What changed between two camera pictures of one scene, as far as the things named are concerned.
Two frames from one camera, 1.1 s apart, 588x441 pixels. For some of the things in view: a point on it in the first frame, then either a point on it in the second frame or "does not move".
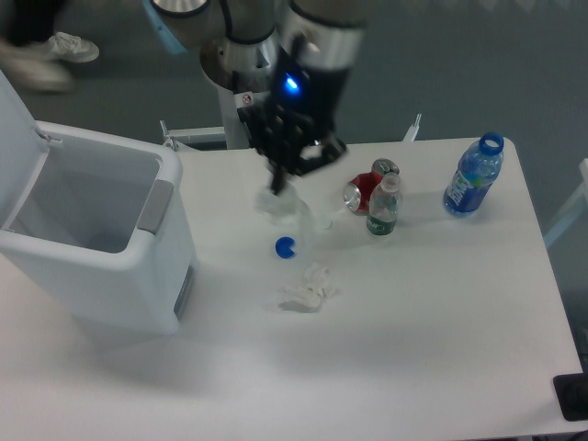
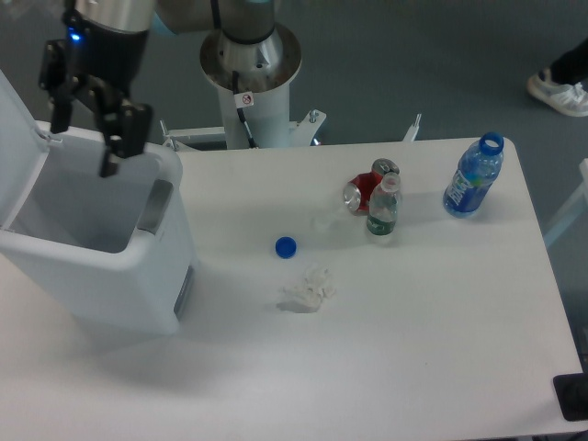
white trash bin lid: [23, 152] does not move
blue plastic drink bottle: [479, 165] does not move
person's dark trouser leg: [31, 21] → [571, 66]
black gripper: [297, 130] → [107, 64]
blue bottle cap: [284, 246] does not move
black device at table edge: [571, 391] does not move
